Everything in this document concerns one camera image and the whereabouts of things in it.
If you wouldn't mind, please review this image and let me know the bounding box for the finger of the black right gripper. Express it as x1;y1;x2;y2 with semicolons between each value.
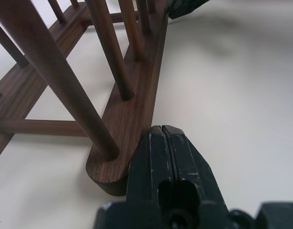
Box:
167;0;210;20

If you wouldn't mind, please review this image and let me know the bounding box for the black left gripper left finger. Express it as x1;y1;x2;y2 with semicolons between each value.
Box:
126;125;177;204

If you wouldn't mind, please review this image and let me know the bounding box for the dark wooden dish rack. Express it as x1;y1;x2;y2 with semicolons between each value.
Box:
0;0;170;197

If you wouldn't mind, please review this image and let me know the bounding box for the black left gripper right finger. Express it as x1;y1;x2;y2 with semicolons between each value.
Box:
162;124;229;212

